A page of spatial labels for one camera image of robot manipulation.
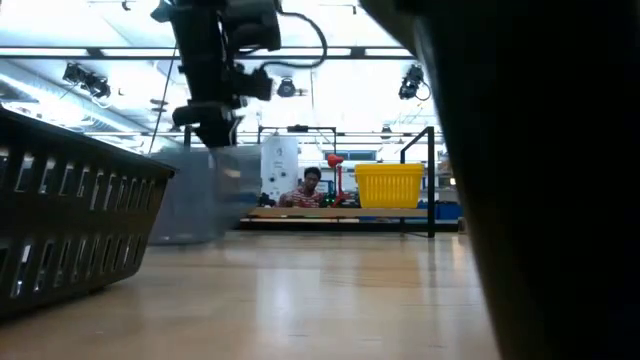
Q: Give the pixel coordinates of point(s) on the person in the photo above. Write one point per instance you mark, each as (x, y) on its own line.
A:
(306, 192)

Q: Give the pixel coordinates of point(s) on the black overhead mounted camera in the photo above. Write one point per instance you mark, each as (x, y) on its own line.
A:
(411, 82)
(286, 88)
(87, 80)

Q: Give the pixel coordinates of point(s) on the red desk lamp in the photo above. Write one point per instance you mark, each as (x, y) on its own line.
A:
(334, 161)

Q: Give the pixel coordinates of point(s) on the blue storage bin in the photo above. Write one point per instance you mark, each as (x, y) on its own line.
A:
(447, 210)

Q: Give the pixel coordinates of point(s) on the black metal wooden shelf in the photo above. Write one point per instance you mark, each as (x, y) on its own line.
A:
(431, 175)

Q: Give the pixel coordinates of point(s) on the black overhead frame bar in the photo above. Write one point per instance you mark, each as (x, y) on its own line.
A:
(357, 52)

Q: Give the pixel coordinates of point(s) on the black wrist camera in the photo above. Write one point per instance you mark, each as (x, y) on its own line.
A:
(252, 82)

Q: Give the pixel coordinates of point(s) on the white cylindrical machine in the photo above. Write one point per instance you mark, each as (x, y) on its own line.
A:
(279, 165)

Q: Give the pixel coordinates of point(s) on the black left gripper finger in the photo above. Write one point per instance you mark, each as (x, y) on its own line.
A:
(205, 136)
(225, 136)

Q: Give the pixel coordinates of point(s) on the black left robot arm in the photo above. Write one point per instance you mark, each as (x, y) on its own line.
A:
(200, 20)

